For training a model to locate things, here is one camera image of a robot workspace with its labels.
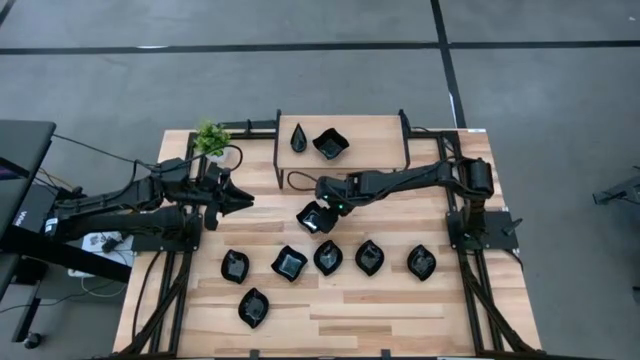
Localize dark grey stand leg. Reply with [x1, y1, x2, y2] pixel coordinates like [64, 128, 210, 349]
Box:
[592, 167, 640, 207]

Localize black desk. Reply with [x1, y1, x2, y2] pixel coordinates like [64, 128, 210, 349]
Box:
[0, 119, 132, 346]

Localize black teardrop mini plate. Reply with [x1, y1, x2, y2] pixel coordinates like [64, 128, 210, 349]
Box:
[290, 122, 309, 154]

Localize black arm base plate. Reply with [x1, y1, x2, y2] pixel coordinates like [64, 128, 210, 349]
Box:
[130, 213, 204, 253]
[445, 210, 520, 252]

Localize green plant white pot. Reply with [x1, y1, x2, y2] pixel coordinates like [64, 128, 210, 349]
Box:
[192, 118, 232, 162]

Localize black computer case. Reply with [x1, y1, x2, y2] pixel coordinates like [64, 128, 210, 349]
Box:
[9, 182, 84, 241]

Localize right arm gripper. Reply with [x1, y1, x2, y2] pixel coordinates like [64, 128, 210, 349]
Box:
[315, 172, 362, 224]

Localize white printed sheet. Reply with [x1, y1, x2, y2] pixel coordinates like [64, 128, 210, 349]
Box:
[81, 230, 137, 267]

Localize wooden riser black legs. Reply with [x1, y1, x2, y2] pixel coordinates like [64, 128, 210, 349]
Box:
[272, 108, 412, 190]

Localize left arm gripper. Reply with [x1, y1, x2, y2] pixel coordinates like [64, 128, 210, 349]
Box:
[199, 167, 255, 231]

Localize black wavy square mini plate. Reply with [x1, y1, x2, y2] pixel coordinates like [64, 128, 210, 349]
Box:
[270, 244, 309, 283]
[311, 127, 351, 161]
[295, 200, 337, 235]

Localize black leaf mini plate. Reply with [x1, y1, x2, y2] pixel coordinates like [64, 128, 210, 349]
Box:
[313, 239, 344, 277]
[354, 239, 386, 277]
[237, 287, 271, 330]
[220, 248, 251, 285]
[406, 243, 438, 282]

